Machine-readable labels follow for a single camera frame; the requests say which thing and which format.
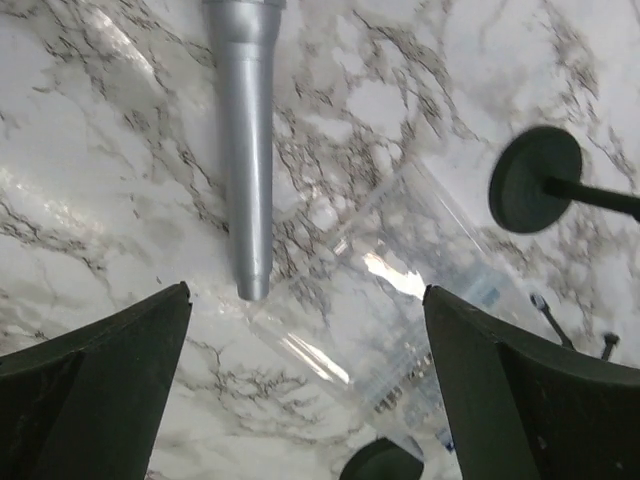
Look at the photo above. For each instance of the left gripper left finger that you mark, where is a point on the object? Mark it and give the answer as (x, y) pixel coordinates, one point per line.
(88, 404)

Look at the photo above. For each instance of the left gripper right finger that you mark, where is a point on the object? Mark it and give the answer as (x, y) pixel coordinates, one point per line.
(522, 407)

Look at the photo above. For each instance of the shock mount round base stand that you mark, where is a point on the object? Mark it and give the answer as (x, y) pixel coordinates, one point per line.
(382, 460)

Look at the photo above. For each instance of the silver microphone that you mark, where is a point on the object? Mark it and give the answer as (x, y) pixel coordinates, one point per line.
(244, 35)

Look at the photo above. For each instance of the round base stand, glitter mic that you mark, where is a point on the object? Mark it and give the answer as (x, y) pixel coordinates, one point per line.
(537, 177)

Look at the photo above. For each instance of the clear screw organizer box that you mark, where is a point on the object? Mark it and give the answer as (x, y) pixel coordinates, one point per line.
(353, 315)

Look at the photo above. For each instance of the black tripod shock mount stand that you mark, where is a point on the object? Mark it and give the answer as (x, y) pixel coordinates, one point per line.
(570, 332)

